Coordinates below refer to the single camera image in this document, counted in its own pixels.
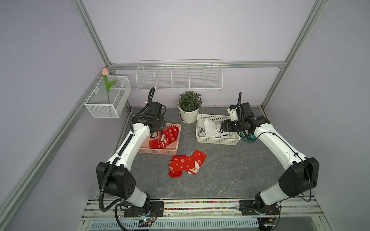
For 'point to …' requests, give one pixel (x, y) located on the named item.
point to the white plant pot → (188, 117)
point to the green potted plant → (190, 101)
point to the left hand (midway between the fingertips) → (160, 126)
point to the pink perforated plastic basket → (171, 149)
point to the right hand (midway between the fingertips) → (225, 125)
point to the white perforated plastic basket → (225, 138)
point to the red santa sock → (199, 157)
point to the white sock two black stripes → (210, 128)
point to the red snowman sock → (162, 135)
